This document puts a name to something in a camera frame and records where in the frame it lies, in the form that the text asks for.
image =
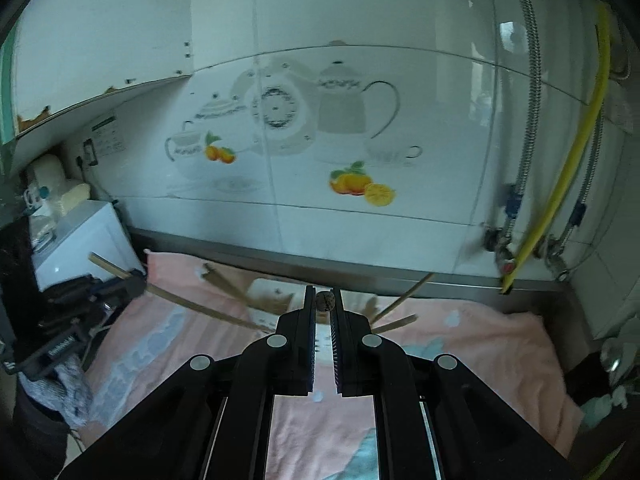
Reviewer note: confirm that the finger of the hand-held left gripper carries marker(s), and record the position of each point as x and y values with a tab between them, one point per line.
125	287

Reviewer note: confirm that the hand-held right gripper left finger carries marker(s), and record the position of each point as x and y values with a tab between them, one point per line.
311	340

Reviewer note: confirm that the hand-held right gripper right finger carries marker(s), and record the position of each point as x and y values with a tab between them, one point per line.
339	350

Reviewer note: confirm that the wooden chopstick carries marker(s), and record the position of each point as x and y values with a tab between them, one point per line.
110	265
397	322
407	294

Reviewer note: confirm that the white utensil holder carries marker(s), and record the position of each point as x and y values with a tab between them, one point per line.
267	292

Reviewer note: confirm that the white countertop appliance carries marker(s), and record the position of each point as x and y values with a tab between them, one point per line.
85	240

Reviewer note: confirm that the dark cloth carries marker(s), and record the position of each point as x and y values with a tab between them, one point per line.
15	270

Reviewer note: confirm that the beige kitchen appliance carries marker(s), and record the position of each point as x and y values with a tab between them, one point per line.
50	175

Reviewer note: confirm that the pink printed blanket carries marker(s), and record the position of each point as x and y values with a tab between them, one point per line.
475	360

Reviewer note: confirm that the metal water valve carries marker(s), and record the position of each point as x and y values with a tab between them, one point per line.
497	247
556	257

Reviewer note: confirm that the shiny metal fixture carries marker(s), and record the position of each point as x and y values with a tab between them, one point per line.
612	355

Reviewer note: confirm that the wall socket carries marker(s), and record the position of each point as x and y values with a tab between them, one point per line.
90	152

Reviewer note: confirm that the white wall notice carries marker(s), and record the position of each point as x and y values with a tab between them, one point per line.
107	135

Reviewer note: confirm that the white wall cabinet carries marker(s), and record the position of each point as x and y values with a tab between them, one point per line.
100	35

